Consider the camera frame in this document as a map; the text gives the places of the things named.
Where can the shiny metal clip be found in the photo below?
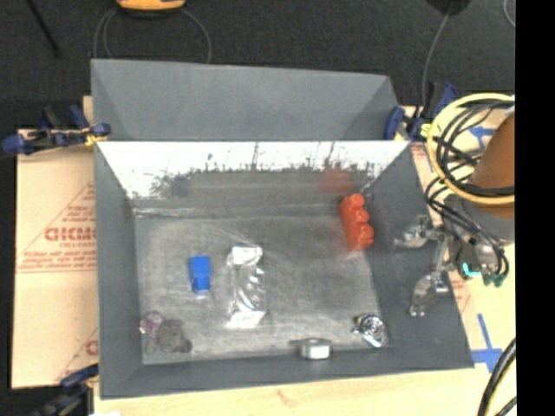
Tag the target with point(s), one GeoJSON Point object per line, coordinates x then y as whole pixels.
{"type": "Point", "coordinates": [369, 326]}

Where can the grey and purple toy animal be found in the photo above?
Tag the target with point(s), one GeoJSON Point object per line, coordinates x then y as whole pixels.
{"type": "Point", "coordinates": [167, 335]}

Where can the grey metal bin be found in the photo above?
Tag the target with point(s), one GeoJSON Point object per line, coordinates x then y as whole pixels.
{"type": "Point", "coordinates": [269, 111]}

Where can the white and grey round cap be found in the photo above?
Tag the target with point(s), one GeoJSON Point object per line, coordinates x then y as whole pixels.
{"type": "Point", "coordinates": [314, 348]}

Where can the clear plastic packet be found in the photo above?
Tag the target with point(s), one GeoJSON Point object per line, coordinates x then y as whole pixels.
{"type": "Point", "coordinates": [246, 284]}

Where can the orange toy bear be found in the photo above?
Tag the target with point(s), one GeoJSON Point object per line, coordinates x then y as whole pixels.
{"type": "Point", "coordinates": [356, 221]}

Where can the brown cardboard board red print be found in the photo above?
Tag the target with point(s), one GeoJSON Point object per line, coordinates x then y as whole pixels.
{"type": "Point", "coordinates": [52, 215]}

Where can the blue block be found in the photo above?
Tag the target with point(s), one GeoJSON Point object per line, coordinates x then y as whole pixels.
{"type": "Point", "coordinates": [200, 272]}

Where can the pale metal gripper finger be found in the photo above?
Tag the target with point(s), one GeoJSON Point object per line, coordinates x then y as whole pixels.
{"type": "Point", "coordinates": [414, 234]}
{"type": "Point", "coordinates": [427, 290]}

